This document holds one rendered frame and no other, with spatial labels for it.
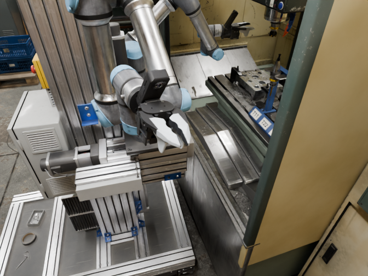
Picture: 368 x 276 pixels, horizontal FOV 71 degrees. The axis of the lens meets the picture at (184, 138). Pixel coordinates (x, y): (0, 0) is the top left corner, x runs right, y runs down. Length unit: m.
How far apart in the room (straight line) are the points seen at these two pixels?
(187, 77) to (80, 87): 1.58
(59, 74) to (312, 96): 0.93
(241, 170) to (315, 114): 0.91
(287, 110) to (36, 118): 1.03
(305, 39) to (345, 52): 0.13
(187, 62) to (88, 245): 1.87
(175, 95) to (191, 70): 1.92
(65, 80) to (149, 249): 1.22
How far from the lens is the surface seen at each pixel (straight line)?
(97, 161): 1.22
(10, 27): 5.89
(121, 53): 1.23
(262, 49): 3.26
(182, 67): 2.72
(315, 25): 0.67
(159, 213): 2.05
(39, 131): 1.29
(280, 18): 1.86
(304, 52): 0.68
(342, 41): 0.75
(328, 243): 1.60
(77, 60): 1.16
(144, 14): 0.87
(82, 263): 1.97
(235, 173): 1.66
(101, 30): 0.91
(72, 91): 1.22
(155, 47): 0.83
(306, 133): 0.86
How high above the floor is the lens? 1.89
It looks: 39 degrees down
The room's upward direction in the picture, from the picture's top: straight up
